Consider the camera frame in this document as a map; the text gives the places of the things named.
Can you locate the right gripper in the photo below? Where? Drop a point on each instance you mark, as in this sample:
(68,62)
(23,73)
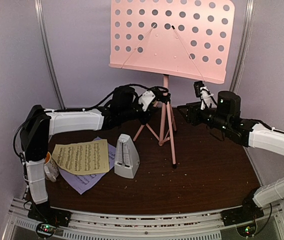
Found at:
(193,112)

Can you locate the white metronome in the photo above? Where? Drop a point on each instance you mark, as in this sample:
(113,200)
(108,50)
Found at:
(127,160)

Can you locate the right aluminium frame post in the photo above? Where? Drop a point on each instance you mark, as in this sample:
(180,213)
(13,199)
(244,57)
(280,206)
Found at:
(243,47)

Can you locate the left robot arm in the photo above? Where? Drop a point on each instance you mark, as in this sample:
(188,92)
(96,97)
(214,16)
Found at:
(125,103)

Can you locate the yellow sheet music page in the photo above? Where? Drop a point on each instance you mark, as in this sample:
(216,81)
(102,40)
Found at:
(84,158)

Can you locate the aluminium frame post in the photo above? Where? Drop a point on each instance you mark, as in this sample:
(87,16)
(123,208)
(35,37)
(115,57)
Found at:
(243,47)
(38,4)

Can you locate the front aluminium rail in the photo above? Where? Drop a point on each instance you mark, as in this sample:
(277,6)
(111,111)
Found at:
(188,226)

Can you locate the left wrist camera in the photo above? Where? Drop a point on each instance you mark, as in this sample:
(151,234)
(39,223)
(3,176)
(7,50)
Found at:
(146,99)

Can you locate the purple sheet music page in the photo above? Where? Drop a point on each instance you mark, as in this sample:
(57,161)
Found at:
(82,183)

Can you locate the white orange-lined mug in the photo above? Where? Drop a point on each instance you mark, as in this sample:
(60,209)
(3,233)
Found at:
(51,170)

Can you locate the left aluminium frame post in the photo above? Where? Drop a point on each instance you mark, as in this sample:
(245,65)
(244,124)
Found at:
(38,4)

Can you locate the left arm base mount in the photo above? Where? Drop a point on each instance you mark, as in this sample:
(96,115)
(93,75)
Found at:
(49,220)

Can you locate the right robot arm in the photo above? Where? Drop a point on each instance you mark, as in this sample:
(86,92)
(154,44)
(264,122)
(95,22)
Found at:
(249,133)

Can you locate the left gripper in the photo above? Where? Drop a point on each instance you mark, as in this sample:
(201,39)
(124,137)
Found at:
(144,120)

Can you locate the pink music stand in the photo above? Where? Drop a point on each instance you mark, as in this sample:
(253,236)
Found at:
(184,38)

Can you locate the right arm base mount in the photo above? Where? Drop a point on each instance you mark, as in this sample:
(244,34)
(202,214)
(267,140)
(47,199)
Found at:
(244,221)

